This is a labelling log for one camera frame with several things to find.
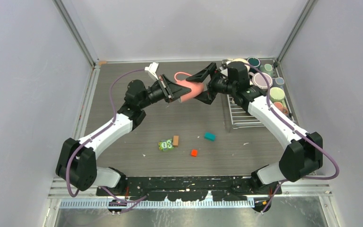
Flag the tan wooden block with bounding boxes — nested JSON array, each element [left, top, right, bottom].
[[173, 135, 179, 147]]

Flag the white wire dish rack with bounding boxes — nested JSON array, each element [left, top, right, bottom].
[[220, 59, 297, 129]]

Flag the light green cream mug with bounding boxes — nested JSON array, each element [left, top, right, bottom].
[[269, 87, 285, 103]]

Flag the teal block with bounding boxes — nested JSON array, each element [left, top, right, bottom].
[[204, 132, 216, 141]]

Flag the lilac pink mug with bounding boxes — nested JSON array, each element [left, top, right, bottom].
[[251, 73, 273, 91]]

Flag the terracotta small cup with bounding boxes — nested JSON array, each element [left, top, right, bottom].
[[273, 102, 289, 115]]

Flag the cream floral mug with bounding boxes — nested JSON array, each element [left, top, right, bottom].
[[227, 58, 250, 74]]

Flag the red cube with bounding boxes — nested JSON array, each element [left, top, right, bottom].
[[190, 149, 198, 157]]

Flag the black base bar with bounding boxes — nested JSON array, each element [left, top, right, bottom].
[[96, 176, 281, 201]]

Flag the dark teal mug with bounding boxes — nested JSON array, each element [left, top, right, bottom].
[[247, 57, 261, 73]]

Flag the purple cable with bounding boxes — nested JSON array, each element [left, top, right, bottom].
[[65, 68, 151, 214], [245, 62, 340, 214]]

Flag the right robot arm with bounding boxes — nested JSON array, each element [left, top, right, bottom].
[[186, 61, 323, 194]]

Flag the pale green small mug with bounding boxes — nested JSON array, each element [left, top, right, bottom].
[[260, 63, 274, 78]]

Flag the green owl toy block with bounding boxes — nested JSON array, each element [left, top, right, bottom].
[[158, 139, 174, 151]]

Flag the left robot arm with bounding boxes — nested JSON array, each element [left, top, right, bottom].
[[55, 73, 204, 197]]

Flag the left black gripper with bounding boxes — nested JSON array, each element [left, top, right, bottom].
[[139, 75, 191, 110]]

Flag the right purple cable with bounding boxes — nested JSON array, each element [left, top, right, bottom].
[[245, 62, 340, 214]]

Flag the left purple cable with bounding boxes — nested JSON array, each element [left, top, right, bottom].
[[65, 68, 151, 214]]

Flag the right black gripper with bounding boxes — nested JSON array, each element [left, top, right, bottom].
[[186, 63, 236, 105]]

